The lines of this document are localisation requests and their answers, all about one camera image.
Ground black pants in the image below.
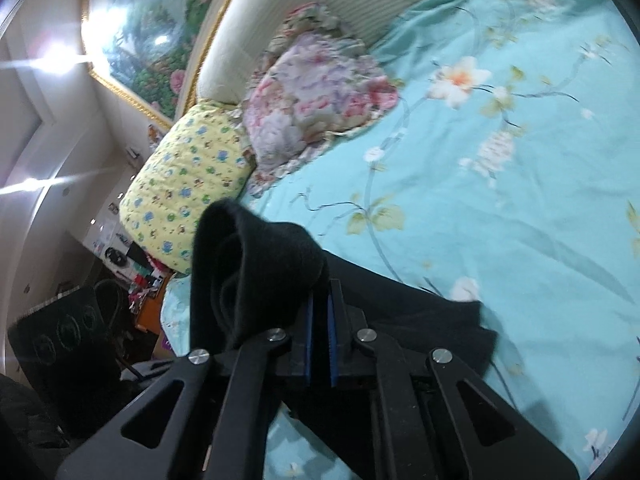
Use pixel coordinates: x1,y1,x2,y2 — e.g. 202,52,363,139
189,198,497,375

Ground teal floral bed sheet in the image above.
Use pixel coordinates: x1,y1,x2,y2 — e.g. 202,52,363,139
200,0,639,479

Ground yellow cartoon print pillow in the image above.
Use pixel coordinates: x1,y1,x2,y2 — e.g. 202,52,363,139
119,101,254,274

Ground pink floral ruffled pillow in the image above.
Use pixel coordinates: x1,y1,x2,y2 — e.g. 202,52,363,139
239,2,399,197

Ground gold framed floral painting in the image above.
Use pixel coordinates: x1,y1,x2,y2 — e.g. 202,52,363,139
81,0,230,128

